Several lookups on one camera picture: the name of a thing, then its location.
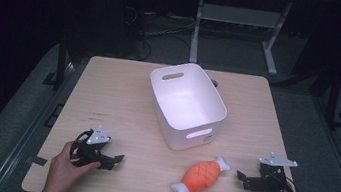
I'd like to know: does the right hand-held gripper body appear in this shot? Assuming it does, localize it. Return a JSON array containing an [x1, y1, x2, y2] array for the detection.
[[253, 150, 299, 192]]

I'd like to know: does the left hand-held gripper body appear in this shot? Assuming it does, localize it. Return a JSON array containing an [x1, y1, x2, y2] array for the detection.
[[72, 122, 113, 171]]

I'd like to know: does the person's left hand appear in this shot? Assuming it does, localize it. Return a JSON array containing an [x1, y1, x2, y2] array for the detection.
[[41, 137, 104, 192]]

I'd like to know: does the orange plush meat toy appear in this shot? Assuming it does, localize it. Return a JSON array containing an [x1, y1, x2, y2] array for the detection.
[[170, 149, 233, 192]]

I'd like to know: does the grey tape strip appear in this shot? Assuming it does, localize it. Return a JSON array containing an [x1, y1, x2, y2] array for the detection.
[[27, 154, 49, 167]]

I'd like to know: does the white plastic basket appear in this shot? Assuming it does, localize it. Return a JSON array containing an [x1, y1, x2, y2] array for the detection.
[[139, 57, 234, 158]]

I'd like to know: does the white metal stand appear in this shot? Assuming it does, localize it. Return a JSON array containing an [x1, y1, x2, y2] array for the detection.
[[187, 0, 295, 78]]

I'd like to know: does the black metal post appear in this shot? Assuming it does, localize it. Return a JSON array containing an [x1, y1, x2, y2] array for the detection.
[[322, 69, 341, 131], [42, 33, 79, 91]]

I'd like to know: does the bundle of floor cables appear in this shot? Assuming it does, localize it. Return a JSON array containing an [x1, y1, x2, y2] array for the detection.
[[116, 4, 198, 68]]

